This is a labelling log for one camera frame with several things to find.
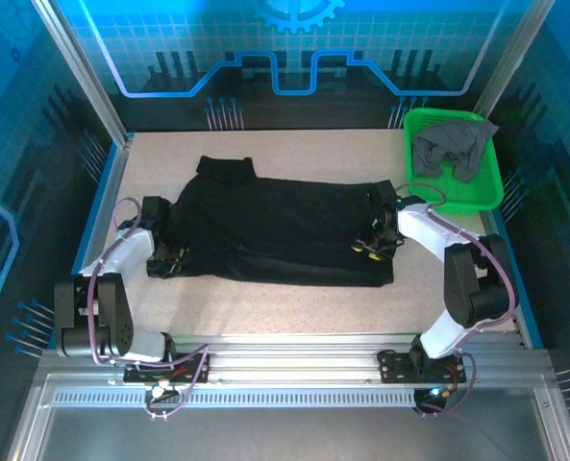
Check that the black t-shirt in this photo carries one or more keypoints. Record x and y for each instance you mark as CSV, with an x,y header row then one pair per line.
x,y
275,225

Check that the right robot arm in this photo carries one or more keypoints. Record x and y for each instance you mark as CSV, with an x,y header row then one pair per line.
x,y
424,225

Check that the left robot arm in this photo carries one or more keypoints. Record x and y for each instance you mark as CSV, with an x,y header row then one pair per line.
x,y
121,249

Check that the green plastic basket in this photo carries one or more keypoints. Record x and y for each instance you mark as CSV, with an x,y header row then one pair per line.
x,y
477,197

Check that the grey t-shirt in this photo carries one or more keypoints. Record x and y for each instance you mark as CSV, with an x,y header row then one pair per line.
x,y
450,139

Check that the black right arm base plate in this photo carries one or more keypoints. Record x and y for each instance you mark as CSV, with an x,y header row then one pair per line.
x,y
395,367

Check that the aluminium mounting rail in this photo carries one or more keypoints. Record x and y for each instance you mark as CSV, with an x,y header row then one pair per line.
x,y
289,360

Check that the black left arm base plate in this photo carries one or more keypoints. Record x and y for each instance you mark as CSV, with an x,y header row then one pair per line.
x,y
193,367

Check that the aluminium frame post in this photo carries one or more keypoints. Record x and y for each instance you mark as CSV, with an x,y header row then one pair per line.
x,y
510,62
80,67

